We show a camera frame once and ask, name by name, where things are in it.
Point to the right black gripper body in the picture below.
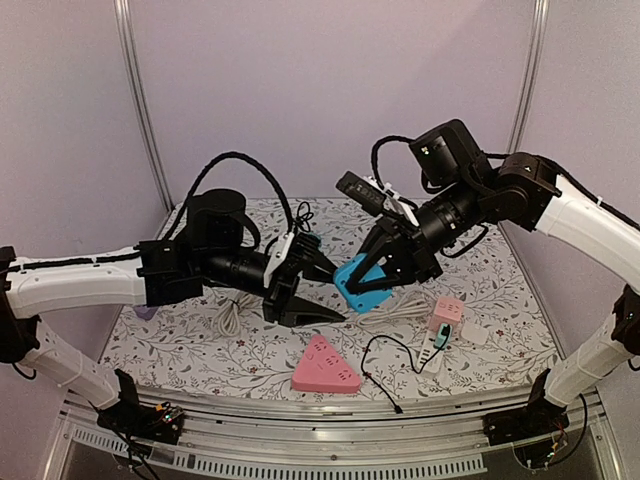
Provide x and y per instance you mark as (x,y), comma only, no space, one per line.
(406,250)

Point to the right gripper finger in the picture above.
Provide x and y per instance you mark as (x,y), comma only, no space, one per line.
(376,248)
(373,272)

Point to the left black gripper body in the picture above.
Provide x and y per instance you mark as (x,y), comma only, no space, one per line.
(281,289)

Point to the pink cube socket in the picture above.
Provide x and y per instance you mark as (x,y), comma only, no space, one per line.
(447,310)

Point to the pink power strip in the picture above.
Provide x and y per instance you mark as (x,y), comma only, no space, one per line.
(322,369)

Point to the teal power strip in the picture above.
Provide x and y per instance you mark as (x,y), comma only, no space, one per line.
(310,241)

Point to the teal small adapter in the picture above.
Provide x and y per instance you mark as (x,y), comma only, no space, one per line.
(442,336)

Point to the purple power strip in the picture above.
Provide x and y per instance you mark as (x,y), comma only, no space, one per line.
(144,312)

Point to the white power strip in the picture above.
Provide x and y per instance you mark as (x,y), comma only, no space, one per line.
(430,358)

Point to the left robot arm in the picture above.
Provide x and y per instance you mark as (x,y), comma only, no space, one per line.
(203,248)

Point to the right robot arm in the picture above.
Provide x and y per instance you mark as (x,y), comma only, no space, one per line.
(470,187)

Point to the floral table mat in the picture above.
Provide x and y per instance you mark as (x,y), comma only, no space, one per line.
(219,344)

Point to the white square adapter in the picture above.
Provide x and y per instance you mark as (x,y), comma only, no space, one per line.
(474,333)

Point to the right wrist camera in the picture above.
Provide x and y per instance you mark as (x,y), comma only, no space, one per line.
(374,199)

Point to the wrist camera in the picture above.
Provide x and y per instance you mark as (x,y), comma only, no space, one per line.
(290,256)
(374,199)

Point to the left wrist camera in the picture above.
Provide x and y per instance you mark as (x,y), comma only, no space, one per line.
(290,256)

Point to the aluminium front rail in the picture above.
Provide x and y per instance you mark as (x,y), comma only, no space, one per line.
(432,438)

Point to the left aluminium frame post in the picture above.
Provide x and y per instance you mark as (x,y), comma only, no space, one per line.
(124,22)

